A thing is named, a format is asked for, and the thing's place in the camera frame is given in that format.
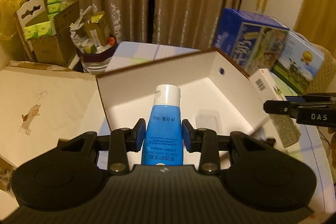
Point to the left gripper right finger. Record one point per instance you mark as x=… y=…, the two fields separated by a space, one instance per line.
x=205 y=141

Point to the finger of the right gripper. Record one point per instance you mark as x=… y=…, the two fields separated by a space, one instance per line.
x=288 y=108

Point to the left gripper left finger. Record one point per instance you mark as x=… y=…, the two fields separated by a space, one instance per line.
x=122 y=141

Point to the clear plastic blister tray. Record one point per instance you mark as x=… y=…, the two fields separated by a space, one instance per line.
x=209 y=119

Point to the long white medicine box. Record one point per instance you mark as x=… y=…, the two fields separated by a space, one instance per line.
x=267 y=89

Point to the blue hand cream tube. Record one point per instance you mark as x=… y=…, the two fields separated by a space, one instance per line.
x=163 y=144

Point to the person right hand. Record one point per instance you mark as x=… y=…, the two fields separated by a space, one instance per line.
x=331 y=130

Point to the quilted beige chair back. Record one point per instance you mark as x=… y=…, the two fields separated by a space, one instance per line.
x=324 y=81

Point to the brown cardboard storage box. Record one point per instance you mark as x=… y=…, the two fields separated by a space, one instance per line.
x=209 y=81

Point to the cow picture milk box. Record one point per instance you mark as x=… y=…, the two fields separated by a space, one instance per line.
x=298 y=63

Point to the blue milk carton box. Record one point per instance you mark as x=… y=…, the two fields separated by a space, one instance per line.
x=253 y=41

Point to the beige cartoon blanket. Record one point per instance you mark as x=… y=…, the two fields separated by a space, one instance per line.
x=40 y=107

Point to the trash bin with rubbish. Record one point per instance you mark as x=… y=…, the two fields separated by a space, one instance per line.
x=95 y=44

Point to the small photo box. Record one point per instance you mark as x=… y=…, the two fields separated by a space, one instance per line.
x=6 y=173

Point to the cardboard box with tissues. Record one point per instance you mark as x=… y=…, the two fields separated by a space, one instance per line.
x=44 y=30

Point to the yellow plastic bag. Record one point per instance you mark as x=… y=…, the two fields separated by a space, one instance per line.
x=7 y=26

